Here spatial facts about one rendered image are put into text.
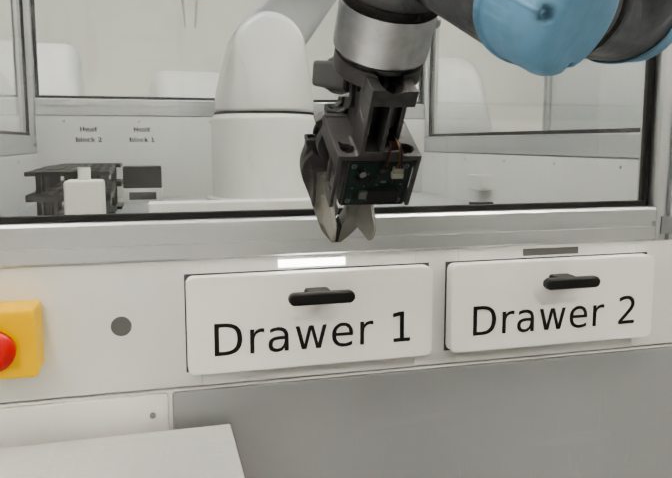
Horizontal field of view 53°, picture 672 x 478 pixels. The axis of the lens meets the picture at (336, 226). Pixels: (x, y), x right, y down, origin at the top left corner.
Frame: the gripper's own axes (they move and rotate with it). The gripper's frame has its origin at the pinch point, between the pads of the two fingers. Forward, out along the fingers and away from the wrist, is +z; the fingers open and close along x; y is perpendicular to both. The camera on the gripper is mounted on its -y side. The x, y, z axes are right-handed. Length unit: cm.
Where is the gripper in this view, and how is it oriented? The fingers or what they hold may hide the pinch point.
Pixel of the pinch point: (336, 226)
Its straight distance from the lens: 67.9
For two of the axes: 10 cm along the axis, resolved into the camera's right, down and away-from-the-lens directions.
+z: -1.5, 7.5, 6.5
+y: 2.1, 6.7, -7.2
